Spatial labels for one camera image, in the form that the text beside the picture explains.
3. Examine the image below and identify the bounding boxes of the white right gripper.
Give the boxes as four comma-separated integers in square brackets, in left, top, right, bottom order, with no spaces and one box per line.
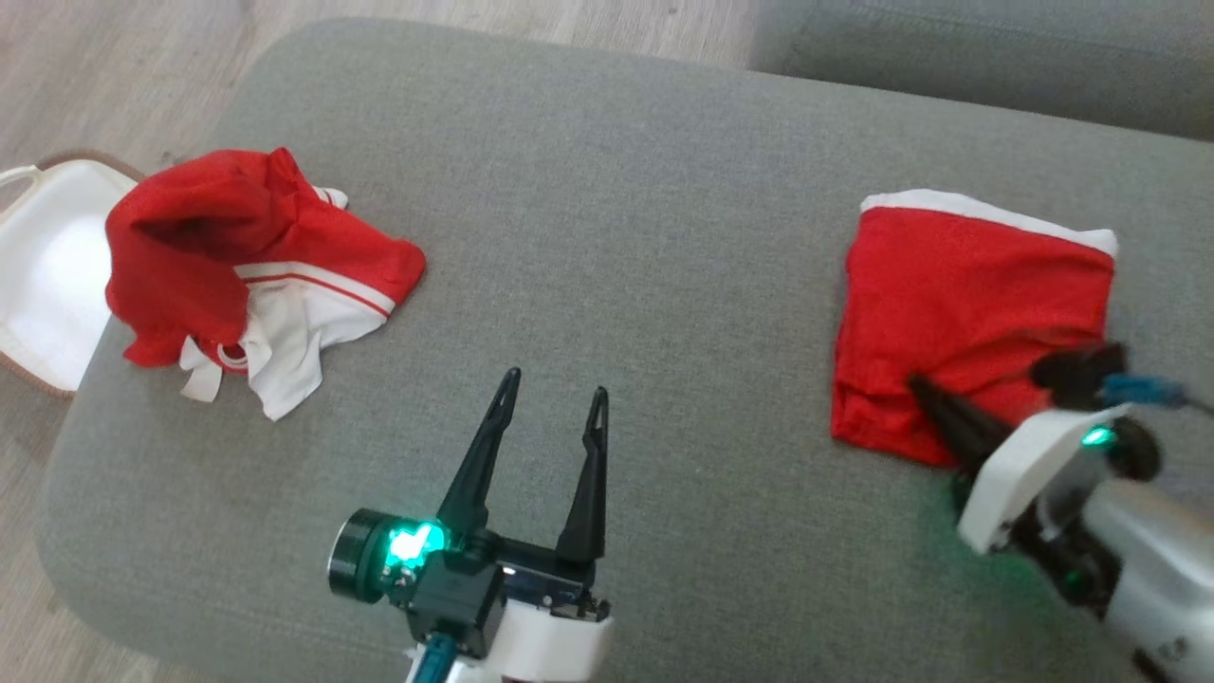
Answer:
[909,377,1160,556]

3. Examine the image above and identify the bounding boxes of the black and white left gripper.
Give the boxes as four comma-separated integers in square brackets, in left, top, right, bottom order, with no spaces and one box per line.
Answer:
[327,367,614,683]

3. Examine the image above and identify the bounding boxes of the red shorts with white waistband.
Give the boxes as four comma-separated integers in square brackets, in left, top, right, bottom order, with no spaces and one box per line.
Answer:
[830,188,1120,469]

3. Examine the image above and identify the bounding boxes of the red and white striped shirt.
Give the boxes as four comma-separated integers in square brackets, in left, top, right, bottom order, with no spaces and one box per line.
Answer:
[104,147,428,421]

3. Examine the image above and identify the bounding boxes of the white laundry basket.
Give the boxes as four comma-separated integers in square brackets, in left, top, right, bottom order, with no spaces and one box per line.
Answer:
[0,150,148,397]

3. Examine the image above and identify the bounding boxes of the blue-plug right camera cable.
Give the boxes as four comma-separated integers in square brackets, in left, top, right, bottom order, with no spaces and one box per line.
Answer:
[1100,373,1214,418]

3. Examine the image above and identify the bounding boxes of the blue-plug camera cable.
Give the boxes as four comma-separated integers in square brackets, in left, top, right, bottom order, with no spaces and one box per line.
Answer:
[1100,373,1214,418]
[417,634,458,683]

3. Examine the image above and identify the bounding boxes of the blue-plug left camera cable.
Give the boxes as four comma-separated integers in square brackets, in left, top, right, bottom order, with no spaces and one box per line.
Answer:
[417,634,458,683]

